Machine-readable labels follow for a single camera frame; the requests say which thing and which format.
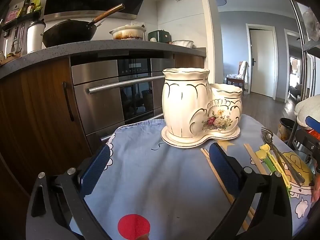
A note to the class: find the white bowl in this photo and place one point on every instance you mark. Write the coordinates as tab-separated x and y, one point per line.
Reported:
183	43

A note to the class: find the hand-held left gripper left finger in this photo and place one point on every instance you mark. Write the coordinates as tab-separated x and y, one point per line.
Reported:
96	166

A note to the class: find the metal shelf rack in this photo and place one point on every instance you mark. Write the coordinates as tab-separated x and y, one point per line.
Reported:
303	47

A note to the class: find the black wall shelf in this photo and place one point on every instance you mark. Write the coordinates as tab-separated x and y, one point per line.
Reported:
22	20

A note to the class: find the silver spoon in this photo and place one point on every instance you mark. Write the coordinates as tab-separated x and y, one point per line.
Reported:
268	137

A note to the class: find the narrow wooden cabinet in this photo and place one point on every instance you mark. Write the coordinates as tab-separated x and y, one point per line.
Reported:
190	61

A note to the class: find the wooden chopstick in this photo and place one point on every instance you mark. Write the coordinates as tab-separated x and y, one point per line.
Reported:
206	151
254	155
250	155
220	180

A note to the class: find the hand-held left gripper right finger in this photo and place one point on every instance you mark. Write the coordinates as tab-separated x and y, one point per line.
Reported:
222	165

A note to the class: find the floral ceramic utensil holder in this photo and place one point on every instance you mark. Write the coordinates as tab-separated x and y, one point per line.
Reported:
182	105

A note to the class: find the dark trash bin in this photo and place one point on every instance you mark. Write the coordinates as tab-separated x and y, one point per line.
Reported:
286	128

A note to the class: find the white clay pot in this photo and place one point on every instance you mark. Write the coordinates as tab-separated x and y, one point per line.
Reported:
128	33

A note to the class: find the wooden chair with clothes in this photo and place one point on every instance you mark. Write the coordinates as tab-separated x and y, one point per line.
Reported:
240	73

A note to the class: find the yellow green packet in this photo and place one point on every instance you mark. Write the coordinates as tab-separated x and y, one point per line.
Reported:
36	3

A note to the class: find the white thermos bottle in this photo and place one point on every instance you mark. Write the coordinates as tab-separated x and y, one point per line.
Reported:
35	38

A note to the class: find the grey kitchen countertop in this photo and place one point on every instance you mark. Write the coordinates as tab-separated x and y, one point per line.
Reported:
75	48

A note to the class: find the silver fork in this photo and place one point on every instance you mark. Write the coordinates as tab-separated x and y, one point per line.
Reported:
290	166

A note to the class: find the green kitchen appliance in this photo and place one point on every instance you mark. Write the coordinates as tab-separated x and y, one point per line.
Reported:
160	35

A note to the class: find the blue cartoon printed tablecloth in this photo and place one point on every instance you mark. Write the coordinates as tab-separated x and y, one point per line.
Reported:
155	180

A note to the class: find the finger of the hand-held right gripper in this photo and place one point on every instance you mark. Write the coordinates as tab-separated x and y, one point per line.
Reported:
313	123

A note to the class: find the white door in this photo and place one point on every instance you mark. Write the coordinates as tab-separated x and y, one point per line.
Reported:
262	62

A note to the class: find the person's right hand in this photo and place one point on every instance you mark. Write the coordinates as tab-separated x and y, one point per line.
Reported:
316	191

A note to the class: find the white fluffy cloth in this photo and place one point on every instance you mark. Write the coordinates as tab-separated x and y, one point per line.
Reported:
306	112

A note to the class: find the wide wooden cabinet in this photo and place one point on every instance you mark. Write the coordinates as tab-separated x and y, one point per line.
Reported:
37	110

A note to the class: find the stainless steel built-in oven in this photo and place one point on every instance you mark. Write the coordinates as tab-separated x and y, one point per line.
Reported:
100	97

